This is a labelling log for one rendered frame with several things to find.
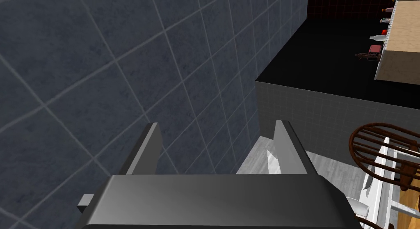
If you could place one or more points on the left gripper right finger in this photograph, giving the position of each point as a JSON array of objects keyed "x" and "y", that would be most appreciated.
[{"x": 290, "y": 153}]

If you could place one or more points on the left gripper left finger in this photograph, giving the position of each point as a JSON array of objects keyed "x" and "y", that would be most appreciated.
[{"x": 144, "y": 153}]

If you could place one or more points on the brown wooden spindle chair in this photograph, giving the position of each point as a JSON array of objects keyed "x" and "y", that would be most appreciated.
[{"x": 363, "y": 129}]

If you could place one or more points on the beige kitchen counter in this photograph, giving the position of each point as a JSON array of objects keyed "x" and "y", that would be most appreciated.
[{"x": 402, "y": 35}]

